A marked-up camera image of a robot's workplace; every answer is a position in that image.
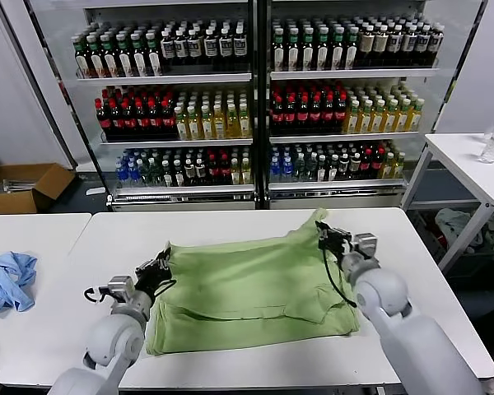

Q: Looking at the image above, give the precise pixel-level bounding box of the white side table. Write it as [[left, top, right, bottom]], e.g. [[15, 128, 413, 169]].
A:
[[398, 132, 494, 274]]

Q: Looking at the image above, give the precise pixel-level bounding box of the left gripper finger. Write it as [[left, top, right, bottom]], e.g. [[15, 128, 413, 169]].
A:
[[157, 243, 174, 271], [135, 255, 166, 277]]

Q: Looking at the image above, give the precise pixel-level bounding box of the crumpled light blue shirt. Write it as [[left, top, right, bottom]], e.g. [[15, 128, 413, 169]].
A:
[[0, 251, 40, 317]]

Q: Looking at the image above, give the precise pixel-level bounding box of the open beverage cooler cabinet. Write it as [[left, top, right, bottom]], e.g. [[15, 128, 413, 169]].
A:
[[83, 0, 262, 212], [260, 0, 442, 210]]

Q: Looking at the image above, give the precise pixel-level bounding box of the green polo shirt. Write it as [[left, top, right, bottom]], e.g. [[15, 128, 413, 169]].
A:
[[143, 207, 361, 356]]

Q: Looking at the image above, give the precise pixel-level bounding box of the open cardboard box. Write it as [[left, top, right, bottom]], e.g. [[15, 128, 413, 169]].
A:
[[0, 162, 77, 215]]

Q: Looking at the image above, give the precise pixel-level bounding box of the glass cooler door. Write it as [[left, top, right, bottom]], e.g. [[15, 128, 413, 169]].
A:
[[432, 0, 489, 134], [0, 0, 108, 197]]

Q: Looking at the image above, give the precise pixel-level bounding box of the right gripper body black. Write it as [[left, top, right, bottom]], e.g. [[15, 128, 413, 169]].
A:
[[332, 227, 355, 258]]

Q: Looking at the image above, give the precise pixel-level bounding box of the dark drink bottle white label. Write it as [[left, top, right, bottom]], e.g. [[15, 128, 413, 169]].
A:
[[202, 28, 218, 65], [231, 26, 247, 64], [426, 24, 443, 66], [172, 29, 189, 65], [217, 27, 233, 64], [186, 29, 203, 65], [413, 24, 430, 67], [386, 25, 402, 67], [159, 30, 175, 66], [399, 25, 416, 67]]

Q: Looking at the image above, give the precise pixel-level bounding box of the cola bottle red cap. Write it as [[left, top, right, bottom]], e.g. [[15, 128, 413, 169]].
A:
[[309, 94, 323, 133], [270, 94, 284, 134], [282, 94, 297, 134], [120, 100, 136, 140], [296, 94, 310, 134], [334, 92, 348, 132], [147, 99, 162, 139], [321, 93, 336, 133], [160, 98, 176, 139], [108, 99, 123, 140], [133, 100, 149, 140], [95, 98, 110, 140]]

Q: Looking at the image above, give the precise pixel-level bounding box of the dark drink bottle beige label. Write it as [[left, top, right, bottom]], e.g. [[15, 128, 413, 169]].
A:
[[357, 25, 374, 68], [371, 25, 388, 67]]

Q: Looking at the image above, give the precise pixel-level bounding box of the grey metal rails bundle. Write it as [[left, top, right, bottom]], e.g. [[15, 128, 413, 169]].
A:
[[0, 176, 40, 193]]

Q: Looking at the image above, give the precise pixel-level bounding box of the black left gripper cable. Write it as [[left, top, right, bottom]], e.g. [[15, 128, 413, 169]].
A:
[[154, 278, 178, 297]]

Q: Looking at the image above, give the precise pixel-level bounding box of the grey white cloth pile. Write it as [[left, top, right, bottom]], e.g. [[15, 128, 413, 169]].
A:
[[434, 207, 485, 254]]

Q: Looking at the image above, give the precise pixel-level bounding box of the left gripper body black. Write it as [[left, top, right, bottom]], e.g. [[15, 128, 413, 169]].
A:
[[136, 267, 172, 300]]

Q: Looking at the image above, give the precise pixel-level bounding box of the white cooler shelf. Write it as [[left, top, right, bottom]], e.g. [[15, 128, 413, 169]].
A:
[[110, 183, 255, 198], [268, 131, 420, 145], [268, 178, 406, 192], [100, 137, 254, 149], [76, 72, 252, 85], [268, 67, 439, 81]]

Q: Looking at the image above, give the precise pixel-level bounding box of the dark tea bottle green cap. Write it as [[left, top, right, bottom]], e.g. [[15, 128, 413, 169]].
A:
[[300, 28, 315, 72], [143, 32, 162, 77], [329, 27, 344, 71], [128, 33, 147, 77], [315, 27, 329, 72], [86, 35, 104, 78], [285, 29, 300, 72], [114, 34, 133, 77], [99, 35, 118, 78], [270, 29, 285, 72], [73, 36, 90, 78], [343, 26, 358, 70]]

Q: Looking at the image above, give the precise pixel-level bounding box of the yellow juice bottle white cap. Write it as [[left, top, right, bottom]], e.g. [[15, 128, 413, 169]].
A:
[[407, 96, 422, 132], [237, 102, 252, 138], [225, 103, 240, 139], [370, 98, 384, 133], [186, 105, 201, 141], [212, 104, 226, 140], [395, 97, 409, 132], [358, 99, 372, 134], [383, 97, 397, 132], [174, 105, 189, 141], [199, 105, 213, 140], [345, 99, 360, 134]]

